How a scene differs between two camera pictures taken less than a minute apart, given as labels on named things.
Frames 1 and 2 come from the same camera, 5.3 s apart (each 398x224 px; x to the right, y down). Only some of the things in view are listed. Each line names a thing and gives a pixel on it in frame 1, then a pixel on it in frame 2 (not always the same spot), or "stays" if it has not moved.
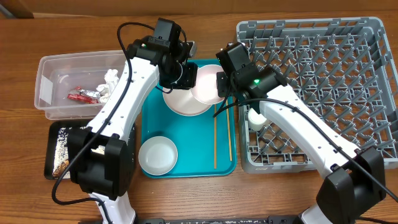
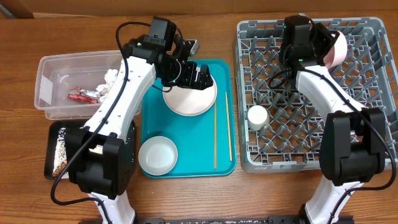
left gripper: x=190 y=80 stays
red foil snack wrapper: x=83 y=96 stays
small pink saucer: x=206 y=91 -> x=337 y=55
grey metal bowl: x=158 y=155 stays
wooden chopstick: x=215 y=138 stays
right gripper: x=222 y=86 -> x=327 y=40
